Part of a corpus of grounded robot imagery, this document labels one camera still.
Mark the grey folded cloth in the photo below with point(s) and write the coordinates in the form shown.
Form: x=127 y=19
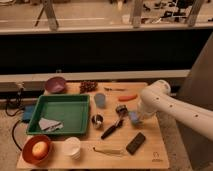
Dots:
x=49 y=125

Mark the purple bowl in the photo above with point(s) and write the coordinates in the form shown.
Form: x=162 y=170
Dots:
x=55 y=84

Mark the black handled brush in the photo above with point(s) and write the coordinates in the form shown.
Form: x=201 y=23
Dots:
x=122 y=111

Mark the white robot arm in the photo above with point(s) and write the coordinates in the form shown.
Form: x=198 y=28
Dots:
x=156 y=97

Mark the orange carrot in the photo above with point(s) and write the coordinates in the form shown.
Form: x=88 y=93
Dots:
x=127 y=98

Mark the blue box on floor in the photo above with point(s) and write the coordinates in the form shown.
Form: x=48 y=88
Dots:
x=26 y=117

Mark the small metal cup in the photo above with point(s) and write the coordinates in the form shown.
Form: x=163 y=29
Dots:
x=97 y=121

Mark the green plastic tray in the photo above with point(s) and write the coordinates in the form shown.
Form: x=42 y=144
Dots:
x=71 y=110

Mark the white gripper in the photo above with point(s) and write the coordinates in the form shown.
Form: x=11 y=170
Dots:
x=144 y=114

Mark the white paper cup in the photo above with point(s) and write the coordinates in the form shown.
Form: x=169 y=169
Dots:
x=71 y=147

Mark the black rectangular block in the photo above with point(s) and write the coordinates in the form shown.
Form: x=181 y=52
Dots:
x=135 y=143

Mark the yellow round fruit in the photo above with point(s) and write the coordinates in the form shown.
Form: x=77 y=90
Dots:
x=40 y=149

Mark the blue plastic cup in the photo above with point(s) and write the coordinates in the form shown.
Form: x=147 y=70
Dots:
x=100 y=100

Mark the blue sponge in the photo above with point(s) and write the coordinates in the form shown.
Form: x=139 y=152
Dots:
x=134 y=118

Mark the small knife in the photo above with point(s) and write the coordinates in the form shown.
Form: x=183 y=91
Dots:
x=113 y=89

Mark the bunch of dark grapes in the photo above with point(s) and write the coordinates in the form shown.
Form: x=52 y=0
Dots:
x=88 y=86

